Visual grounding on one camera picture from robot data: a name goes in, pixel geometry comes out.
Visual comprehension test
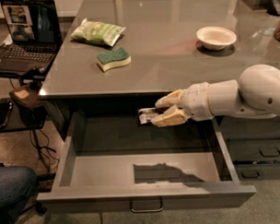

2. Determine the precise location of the green chip bag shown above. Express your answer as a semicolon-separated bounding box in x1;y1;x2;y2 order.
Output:
71;18;125;47

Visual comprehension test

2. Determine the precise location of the grey lower drawer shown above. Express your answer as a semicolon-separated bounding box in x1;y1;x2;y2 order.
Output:
234;159;280;181

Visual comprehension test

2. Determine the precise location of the metal drawer handle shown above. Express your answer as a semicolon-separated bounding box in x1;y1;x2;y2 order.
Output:
129;200;164;214

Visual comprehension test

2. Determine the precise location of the open grey top drawer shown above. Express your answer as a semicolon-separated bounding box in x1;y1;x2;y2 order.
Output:
38;113;256;213

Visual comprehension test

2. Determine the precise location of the black smartphone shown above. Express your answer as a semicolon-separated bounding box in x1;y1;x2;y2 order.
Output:
0;101;13;129

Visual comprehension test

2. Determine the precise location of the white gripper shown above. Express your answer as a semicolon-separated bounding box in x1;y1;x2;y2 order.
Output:
151;82;213;127

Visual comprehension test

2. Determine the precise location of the black laptop stand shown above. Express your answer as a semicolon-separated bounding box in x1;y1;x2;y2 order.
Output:
0;79;56;181

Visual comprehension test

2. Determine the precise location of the black floor cable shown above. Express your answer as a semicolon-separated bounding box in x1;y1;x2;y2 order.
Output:
29;129;60;176

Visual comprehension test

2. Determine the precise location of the blue jeans knee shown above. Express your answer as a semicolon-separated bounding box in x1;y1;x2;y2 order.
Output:
0;166;37;224

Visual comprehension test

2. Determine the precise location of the white paper bowl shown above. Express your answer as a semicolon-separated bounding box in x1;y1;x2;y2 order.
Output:
196;26;237;51

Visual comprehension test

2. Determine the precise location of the black rxbar chocolate wrapper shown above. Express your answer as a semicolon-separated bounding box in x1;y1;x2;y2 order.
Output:
138;108;167;124

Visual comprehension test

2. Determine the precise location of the black power adapter box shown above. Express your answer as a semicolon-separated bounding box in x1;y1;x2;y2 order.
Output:
9;85;47;127

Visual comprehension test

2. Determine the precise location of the grey middle drawer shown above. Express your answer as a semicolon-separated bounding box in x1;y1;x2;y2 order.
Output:
220;117;280;161

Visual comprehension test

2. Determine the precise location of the green yellow sponge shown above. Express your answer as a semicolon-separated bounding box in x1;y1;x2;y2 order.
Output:
97;47;131;72

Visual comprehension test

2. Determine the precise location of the black open laptop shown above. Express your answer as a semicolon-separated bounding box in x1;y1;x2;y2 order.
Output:
0;0;62;77

